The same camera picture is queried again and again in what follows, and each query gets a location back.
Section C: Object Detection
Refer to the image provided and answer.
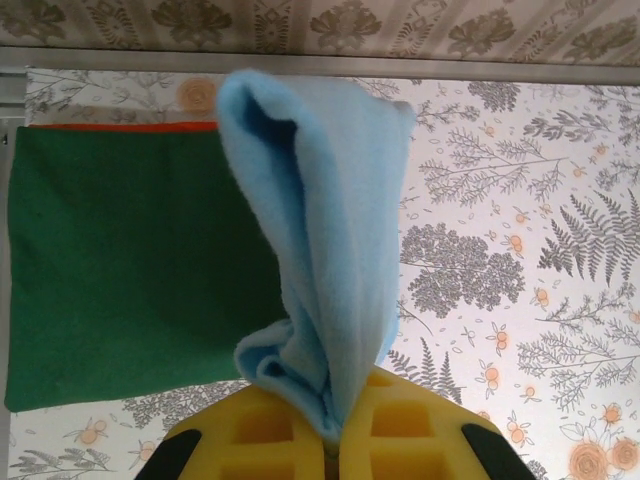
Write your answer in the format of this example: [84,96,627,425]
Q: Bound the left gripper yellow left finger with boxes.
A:
[132,382,337,480]

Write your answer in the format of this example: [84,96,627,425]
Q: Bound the aluminium frame post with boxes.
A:
[0,72,27,126]

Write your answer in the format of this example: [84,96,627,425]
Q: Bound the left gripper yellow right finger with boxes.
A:
[337,368,534,480]

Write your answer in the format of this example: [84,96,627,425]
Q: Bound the folded orange t-shirt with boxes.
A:
[27,121,221,134]

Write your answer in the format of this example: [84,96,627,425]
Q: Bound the folded dark green t-shirt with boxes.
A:
[3,124,296,414]

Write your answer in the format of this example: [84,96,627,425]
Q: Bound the light blue printed t-shirt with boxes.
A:
[217,69,416,449]

